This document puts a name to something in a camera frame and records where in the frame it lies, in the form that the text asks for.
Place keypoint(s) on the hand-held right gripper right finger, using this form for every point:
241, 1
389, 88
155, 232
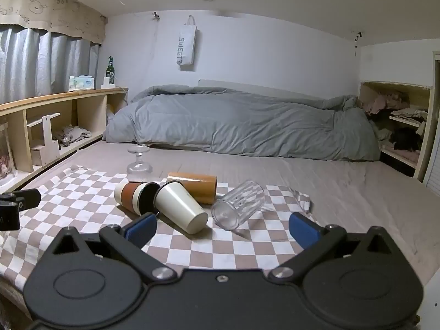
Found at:
304, 230

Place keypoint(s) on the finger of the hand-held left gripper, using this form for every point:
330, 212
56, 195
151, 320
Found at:
29, 198
8, 217

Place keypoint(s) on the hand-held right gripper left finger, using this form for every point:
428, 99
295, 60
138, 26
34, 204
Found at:
141, 229

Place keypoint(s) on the brown banded cup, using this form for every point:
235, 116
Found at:
130, 193

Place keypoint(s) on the cream cup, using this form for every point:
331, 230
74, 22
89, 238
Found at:
182, 213

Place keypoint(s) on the clear ribbed glass cup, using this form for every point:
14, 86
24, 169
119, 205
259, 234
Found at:
237, 204

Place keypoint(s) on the orange cup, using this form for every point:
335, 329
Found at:
199, 187

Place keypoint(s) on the wooden tool caddy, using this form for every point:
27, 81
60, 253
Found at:
46, 144

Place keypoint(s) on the brown white checkered cloth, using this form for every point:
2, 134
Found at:
86, 192

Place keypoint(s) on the clear glass goblet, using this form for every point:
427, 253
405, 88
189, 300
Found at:
139, 170

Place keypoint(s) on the beige bed mattress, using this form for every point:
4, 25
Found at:
343, 185

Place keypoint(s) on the crumpled grey cloth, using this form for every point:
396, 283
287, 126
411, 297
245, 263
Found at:
74, 134

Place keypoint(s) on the long wooden bedside shelf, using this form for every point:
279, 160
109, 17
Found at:
86, 105

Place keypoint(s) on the grey duvet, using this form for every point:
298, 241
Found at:
240, 123

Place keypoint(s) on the tissue pack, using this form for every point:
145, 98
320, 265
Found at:
82, 82

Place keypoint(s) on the grey curtain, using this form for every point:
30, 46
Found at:
34, 62

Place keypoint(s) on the black clothes pile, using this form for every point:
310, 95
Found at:
407, 139

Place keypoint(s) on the white charger box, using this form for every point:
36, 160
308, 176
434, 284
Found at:
107, 83

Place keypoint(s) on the green glass bottle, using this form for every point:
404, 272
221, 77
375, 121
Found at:
110, 70

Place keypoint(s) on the pink clothes pile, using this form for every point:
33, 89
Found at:
388, 101

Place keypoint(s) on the wooden clothes shelf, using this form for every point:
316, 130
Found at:
426, 134

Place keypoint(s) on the beige folded clothes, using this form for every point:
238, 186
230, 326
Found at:
410, 113

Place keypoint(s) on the white cabinet door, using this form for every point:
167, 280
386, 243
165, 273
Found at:
433, 127

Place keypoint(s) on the beige printed curtain valance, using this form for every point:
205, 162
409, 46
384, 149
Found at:
51, 13

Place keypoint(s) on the white hanging fabric bag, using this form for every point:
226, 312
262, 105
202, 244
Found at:
187, 48

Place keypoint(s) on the metal wall hook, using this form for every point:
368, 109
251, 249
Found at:
156, 15

